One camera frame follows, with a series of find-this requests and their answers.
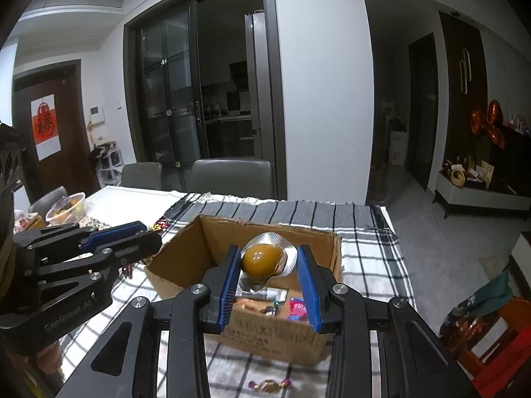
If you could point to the woven basket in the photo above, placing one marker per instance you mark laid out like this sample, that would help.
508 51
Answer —
458 177

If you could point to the silver refrigerator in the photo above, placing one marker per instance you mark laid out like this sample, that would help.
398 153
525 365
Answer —
255 83

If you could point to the red wooden chair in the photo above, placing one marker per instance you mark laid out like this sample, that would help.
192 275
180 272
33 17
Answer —
502 340

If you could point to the brown cardboard box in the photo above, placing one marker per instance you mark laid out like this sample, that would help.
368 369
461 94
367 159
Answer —
265 342

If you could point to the dark green cloth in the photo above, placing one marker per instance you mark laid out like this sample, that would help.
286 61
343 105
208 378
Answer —
493 294

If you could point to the clear silver snack packet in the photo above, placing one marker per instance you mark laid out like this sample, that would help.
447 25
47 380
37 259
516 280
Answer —
261 294

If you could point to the colourful patterned table mat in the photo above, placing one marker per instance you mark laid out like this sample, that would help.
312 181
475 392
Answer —
97 223

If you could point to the white wall intercom panel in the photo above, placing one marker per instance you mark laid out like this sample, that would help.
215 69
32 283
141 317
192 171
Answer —
98 115

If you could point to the dark hallway door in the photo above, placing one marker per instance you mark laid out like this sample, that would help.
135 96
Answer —
423 107

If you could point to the red white door poster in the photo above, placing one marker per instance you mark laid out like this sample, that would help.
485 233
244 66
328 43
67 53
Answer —
45 126

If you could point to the white low cabinet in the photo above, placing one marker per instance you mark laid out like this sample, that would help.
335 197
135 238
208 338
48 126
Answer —
481 197

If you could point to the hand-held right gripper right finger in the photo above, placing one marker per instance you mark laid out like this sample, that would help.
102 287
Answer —
309 288

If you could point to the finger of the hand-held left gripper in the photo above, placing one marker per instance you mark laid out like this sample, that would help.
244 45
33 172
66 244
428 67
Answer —
112 235
137 246

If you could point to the dark sliding glass door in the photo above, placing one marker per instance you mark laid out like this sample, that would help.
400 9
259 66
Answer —
174 91

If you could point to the black white checkered tablecloth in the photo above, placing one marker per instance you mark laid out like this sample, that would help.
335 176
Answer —
373 265

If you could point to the braised egg clear pack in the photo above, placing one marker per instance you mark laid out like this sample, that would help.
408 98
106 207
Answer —
261 259

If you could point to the clear plastic snack container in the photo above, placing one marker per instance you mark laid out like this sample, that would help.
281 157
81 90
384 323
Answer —
66 211

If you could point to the white floor box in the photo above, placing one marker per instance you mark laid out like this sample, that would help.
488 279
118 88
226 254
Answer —
397 148

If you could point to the red foil balloons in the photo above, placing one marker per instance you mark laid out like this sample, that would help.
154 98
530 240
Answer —
491 122

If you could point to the grey dining chair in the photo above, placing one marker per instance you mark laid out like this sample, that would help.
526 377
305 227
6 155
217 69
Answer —
45 201
230 178
141 176

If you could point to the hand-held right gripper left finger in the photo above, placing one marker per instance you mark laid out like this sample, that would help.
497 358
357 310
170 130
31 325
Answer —
228 288

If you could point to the purple gold wrapped candy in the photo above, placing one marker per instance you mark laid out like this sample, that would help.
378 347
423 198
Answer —
269 384

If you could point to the pink jelly cube packet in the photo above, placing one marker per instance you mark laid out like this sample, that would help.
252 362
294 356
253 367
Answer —
298 309

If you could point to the pile of wrapped candies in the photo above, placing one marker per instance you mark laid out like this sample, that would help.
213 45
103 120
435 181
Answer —
159 224

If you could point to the person's left hand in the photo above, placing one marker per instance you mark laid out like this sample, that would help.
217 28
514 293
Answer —
52 360

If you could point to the dark wooden door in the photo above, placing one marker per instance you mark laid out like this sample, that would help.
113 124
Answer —
70 132

